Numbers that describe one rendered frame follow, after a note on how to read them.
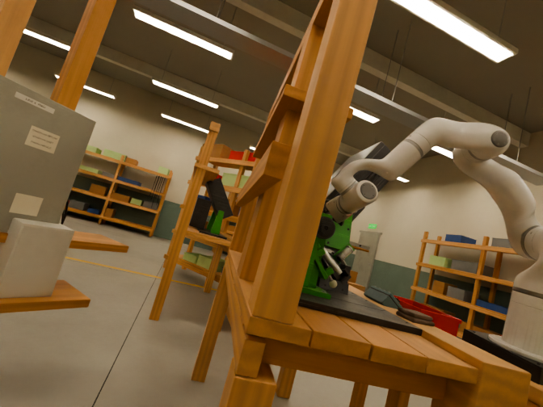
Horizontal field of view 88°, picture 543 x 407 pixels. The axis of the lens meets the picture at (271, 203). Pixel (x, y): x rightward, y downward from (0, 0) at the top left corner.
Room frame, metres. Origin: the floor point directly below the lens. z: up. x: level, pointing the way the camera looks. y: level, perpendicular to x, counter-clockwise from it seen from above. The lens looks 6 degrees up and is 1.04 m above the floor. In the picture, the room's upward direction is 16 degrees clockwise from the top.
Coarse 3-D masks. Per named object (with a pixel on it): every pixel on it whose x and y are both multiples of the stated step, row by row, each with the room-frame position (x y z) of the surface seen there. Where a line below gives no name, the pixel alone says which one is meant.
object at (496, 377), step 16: (352, 288) 1.48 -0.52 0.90; (432, 336) 0.83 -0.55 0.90; (448, 336) 0.88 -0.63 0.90; (464, 352) 0.72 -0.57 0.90; (480, 352) 0.77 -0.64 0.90; (480, 368) 0.68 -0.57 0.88; (496, 368) 0.68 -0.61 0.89; (512, 368) 0.69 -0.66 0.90; (448, 384) 0.75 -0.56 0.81; (464, 384) 0.71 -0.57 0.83; (480, 384) 0.67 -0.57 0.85; (496, 384) 0.68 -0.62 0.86; (512, 384) 0.68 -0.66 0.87; (528, 384) 0.69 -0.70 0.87; (448, 400) 0.74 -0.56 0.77; (464, 400) 0.70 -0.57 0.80; (480, 400) 0.67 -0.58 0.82; (496, 400) 0.68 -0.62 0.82; (512, 400) 0.69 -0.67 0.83
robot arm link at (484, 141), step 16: (416, 128) 0.97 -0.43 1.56; (432, 128) 0.93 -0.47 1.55; (448, 128) 0.92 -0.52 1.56; (464, 128) 0.90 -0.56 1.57; (480, 128) 0.86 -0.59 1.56; (496, 128) 0.84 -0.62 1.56; (416, 144) 0.94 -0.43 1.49; (432, 144) 0.94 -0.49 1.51; (448, 144) 0.93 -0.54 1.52; (464, 144) 0.89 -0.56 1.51; (480, 144) 0.86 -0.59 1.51; (496, 144) 0.84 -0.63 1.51
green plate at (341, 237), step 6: (348, 222) 1.29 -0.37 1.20; (336, 228) 1.27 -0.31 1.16; (342, 228) 1.28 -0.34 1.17; (348, 228) 1.29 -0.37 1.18; (336, 234) 1.27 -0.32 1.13; (342, 234) 1.27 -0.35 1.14; (348, 234) 1.28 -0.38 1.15; (330, 240) 1.26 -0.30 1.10; (336, 240) 1.26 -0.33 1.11; (342, 240) 1.27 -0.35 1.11; (348, 240) 1.27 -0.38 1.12; (330, 246) 1.25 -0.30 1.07; (336, 246) 1.25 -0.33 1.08; (342, 246) 1.26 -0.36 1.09
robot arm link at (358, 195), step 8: (352, 184) 0.98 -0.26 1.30; (360, 184) 0.95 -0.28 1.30; (368, 184) 0.95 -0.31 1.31; (344, 192) 0.99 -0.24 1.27; (352, 192) 0.97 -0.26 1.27; (360, 192) 0.94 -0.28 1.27; (368, 192) 0.94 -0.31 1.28; (376, 192) 0.95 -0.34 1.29; (344, 200) 1.02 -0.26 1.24; (352, 200) 0.98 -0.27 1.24; (360, 200) 0.95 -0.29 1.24; (368, 200) 0.94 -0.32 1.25; (344, 208) 1.05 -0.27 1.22; (352, 208) 1.02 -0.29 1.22; (360, 208) 1.02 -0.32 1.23
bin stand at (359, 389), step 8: (360, 384) 1.49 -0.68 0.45; (352, 392) 1.54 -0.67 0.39; (360, 392) 1.50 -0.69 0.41; (392, 392) 1.26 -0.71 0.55; (400, 392) 1.22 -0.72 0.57; (352, 400) 1.52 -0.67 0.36; (360, 400) 1.50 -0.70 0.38; (392, 400) 1.25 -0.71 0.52; (400, 400) 1.22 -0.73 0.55; (408, 400) 1.22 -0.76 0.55
